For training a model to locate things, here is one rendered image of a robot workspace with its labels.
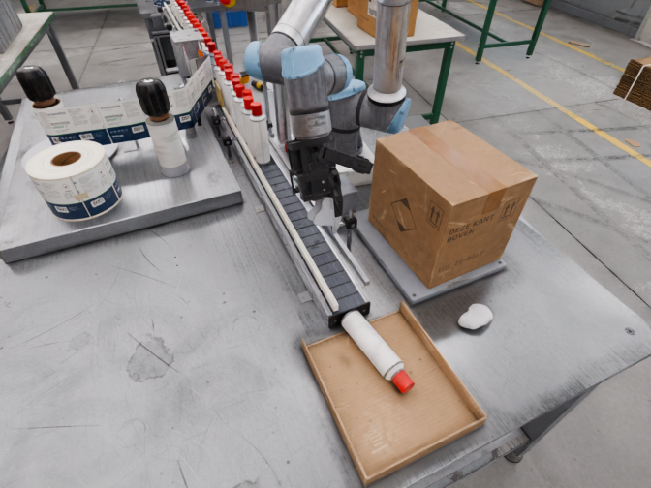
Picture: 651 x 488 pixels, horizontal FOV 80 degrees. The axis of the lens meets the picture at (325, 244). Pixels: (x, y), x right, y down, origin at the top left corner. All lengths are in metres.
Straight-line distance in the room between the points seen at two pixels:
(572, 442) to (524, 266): 0.95
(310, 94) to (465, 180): 0.39
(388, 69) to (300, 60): 0.51
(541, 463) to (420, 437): 1.06
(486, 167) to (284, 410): 0.69
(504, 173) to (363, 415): 0.60
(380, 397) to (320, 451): 0.16
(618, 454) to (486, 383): 1.15
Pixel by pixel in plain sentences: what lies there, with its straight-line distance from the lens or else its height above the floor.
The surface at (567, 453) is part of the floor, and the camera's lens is 1.93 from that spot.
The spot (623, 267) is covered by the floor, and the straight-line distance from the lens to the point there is 2.74.
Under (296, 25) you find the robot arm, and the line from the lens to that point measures 0.93.
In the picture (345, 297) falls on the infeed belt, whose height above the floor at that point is 0.88.
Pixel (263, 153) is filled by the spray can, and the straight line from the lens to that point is 1.35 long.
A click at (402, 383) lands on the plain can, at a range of 0.84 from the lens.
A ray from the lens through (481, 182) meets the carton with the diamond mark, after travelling 0.92.
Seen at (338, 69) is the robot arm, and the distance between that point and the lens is 0.82.
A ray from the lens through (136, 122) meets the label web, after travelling 1.54.
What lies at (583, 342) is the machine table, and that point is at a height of 0.83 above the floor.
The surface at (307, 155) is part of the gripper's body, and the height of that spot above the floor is 1.22.
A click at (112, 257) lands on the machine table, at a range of 1.24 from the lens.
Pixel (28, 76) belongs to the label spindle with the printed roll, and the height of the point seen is 1.17.
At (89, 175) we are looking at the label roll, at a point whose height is 1.01.
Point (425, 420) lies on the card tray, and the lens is 0.86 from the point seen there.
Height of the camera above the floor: 1.61
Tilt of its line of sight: 44 degrees down
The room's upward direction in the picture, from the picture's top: straight up
